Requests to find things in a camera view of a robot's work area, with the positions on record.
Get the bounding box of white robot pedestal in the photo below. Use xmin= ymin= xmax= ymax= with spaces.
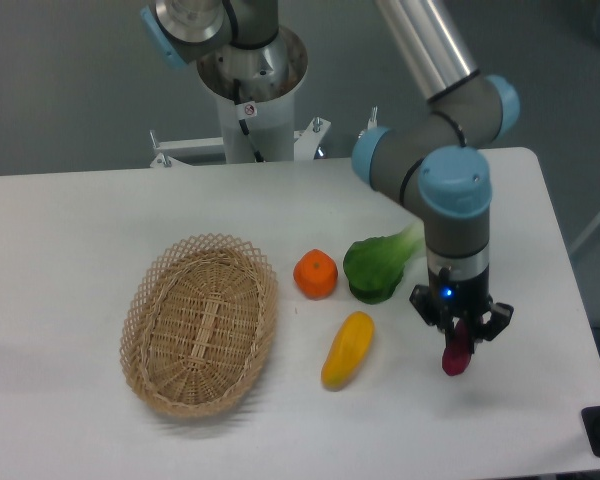
xmin=150 ymin=27 xmax=331 ymax=167

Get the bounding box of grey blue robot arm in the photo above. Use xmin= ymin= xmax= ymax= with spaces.
xmin=141 ymin=1 xmax=520 ymax=375

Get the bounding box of yellow mango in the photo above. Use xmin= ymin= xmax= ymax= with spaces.
xmin=321 ymin=311 xmax=375 ymax=390

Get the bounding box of woven wicker basket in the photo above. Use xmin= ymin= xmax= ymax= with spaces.
xmin=120 ymin=234 xmax=278 ymax=418

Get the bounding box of orange tangerine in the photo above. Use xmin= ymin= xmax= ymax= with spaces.
xmin=293 ymin=249 xmax=338 ymax=300

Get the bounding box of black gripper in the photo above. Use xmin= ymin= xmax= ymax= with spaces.
xmin=410 ymin=259 xmax=514 ymax=360

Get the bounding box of black cable on pedestal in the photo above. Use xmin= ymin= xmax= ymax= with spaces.
xmin=232 ymin=78 xmax=265 ymax=164

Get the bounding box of green bok choy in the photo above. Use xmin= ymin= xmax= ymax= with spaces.
xmin=343 ymin=221 xmax=425 ymax=304

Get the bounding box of purple sweet potato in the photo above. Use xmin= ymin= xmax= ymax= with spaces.
xmin=441 ymin=320 xmax=471 ymax=376

